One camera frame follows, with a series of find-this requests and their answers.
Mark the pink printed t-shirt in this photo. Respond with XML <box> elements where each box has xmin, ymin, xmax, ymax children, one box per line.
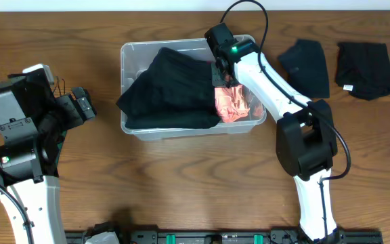
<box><xmin>215</xmin><ymin>85</ymin><xmax>263</xmax><ymax>123</ymax></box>

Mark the black mounting rail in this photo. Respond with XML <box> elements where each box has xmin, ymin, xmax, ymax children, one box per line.
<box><xmin>64</xmin><ymin>229</ymin><xmax>384</xmax><ymax>244</ymax></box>

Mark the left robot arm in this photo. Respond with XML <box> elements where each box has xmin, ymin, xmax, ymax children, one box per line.
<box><xmin>0</xmin><ymin>76</ymin><xmax>97</xmax><ymax>243</ymax></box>

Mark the small black garment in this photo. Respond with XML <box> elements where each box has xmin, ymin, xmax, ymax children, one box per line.
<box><xmin>278</xmin><ymin>39</ymin><xmax>330</xmax><ymax>98</ymax></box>

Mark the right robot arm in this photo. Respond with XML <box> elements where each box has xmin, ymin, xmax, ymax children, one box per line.
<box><xmin>204</xmin><ymin>23</ymin><xmax>338</xmax><ymax>243</ymax></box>

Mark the clear plastic storage bin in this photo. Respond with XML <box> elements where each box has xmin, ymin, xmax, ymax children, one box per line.
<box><xmin>120</xmin><ymin>37</ymin><xmax>269</xmax><ymax>141</ymax></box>

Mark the dark green garment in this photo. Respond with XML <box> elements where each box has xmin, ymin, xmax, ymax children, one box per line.
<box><xmin>56</xmin><ymin>131</ymin><xmax>67</xmax><ymax>166</ymax></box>

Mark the black garment with tag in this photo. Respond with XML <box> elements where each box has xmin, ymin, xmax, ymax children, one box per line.
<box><xmin>335</xmin><ymin>42</ymin><xmax>390</xmax><ymax>101</ymax></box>

